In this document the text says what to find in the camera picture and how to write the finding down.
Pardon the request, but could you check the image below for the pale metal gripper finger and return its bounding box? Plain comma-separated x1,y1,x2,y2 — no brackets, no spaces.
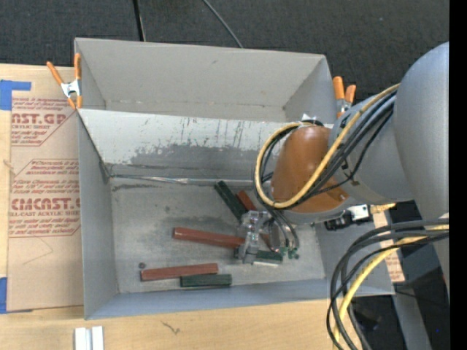
239,211,271,235
234,232,262,265

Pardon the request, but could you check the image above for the dark green flat block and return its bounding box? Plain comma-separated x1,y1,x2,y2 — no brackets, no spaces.
180,273,234,289
213,180,249,221
252,250,284,268

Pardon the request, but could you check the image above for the red-brown flat block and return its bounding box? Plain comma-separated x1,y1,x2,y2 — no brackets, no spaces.
172,227,246,249
140,262,220,282
236,190,258,213

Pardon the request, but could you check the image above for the grey metal bin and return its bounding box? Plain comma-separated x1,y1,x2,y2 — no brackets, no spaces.
74,37,395,320

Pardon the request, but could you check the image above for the brown cardboard board red print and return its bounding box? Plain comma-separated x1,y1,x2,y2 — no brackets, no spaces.
0,63,85,314

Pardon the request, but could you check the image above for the black cylinder on white bracket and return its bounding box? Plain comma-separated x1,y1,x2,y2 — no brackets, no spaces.
323,203,380,232

